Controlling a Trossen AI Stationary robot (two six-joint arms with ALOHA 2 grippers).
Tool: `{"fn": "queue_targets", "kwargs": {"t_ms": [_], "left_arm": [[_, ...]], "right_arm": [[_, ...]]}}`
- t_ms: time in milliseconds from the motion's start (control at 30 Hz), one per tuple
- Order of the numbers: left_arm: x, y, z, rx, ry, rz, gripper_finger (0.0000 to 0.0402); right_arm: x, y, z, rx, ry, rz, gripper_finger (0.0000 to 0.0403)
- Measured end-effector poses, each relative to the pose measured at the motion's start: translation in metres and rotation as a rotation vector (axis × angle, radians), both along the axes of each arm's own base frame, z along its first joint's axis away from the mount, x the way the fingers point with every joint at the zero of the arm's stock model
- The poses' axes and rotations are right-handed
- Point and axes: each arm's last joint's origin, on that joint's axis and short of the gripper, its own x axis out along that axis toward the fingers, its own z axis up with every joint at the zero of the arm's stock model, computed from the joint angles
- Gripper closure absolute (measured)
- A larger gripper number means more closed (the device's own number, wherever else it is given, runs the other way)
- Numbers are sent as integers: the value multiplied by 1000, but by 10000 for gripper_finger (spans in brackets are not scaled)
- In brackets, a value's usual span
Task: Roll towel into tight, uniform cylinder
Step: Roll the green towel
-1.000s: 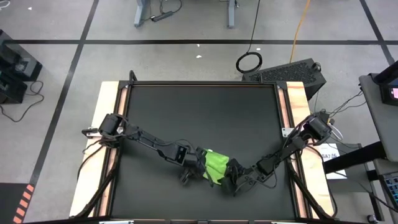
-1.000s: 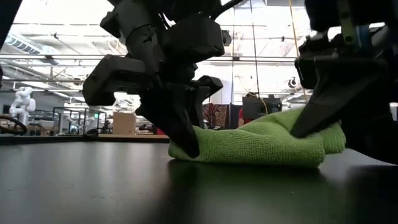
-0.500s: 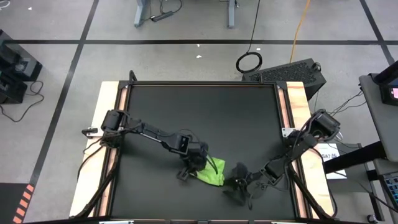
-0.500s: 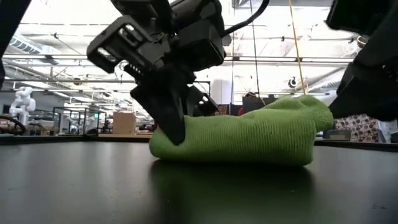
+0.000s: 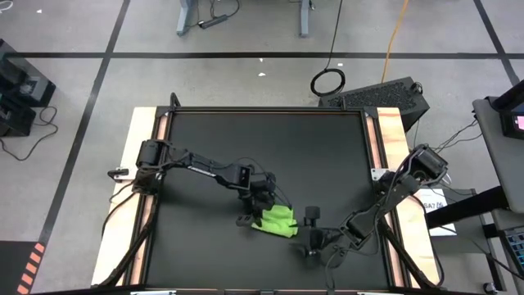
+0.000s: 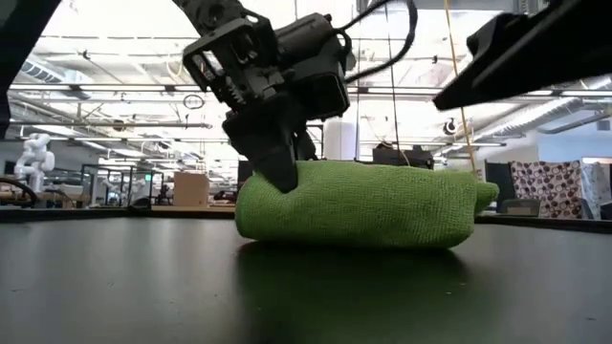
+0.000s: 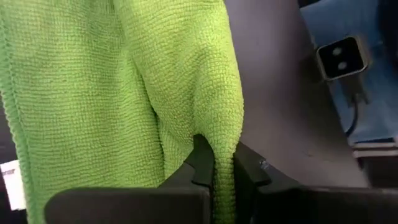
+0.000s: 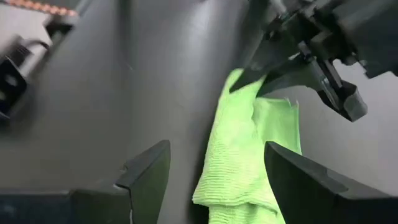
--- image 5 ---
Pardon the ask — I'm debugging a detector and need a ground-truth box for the yellow cable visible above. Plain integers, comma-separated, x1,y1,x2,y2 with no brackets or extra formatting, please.
380,0,411,84

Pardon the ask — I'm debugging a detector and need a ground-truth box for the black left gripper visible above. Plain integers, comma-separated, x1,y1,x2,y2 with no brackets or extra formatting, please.
244,173,294,216

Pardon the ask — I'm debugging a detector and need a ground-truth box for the black power strip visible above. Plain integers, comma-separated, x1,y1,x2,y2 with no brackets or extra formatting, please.
197,14,229,30

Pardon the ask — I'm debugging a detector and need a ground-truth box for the black device with pink screen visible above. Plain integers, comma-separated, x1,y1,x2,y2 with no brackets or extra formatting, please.
486,79,524,141

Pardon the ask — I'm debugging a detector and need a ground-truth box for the black silver clamp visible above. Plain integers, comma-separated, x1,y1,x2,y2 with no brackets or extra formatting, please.
106,166,133,182

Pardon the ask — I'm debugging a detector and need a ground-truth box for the backlit keyboard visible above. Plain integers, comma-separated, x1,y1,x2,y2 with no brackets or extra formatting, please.
504,227,524,280

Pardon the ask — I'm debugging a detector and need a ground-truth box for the green microfibre towel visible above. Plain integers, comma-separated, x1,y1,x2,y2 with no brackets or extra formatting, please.
251,204,300,239

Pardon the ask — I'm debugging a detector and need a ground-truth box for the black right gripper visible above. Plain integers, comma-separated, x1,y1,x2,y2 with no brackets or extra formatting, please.
287,220,341,261

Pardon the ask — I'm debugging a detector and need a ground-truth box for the black perforated computer case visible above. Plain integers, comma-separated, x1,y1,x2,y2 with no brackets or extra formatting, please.
318,76,431,133

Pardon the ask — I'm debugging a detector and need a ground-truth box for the black cable with coil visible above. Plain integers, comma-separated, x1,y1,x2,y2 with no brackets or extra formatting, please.
309,0,347,98

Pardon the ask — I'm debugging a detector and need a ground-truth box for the black floor cable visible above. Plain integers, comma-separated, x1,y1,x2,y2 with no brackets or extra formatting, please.
0,105,60,162

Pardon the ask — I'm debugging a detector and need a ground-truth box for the grey desk leg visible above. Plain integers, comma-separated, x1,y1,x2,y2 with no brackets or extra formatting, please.
299,0,311,39
176,0,196,37

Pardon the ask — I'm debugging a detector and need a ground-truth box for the black table frame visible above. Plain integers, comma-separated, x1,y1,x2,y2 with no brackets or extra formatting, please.
90,92,444,295

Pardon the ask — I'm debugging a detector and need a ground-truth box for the grey side desk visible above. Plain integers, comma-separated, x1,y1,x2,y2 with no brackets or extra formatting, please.
472,96,524,215

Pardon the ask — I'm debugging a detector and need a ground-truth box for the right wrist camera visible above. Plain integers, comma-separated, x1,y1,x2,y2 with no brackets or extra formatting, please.
304,205,322,229

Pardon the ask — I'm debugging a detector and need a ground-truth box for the small black equipment box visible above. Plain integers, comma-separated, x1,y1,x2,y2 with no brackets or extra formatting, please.
0,93,38,138

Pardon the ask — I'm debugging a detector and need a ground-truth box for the white paper label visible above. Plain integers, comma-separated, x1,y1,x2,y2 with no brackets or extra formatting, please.
421,188,458,238

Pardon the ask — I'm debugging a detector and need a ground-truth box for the large black equipment box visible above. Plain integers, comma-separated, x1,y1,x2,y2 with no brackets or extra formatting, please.
0,39,57,108

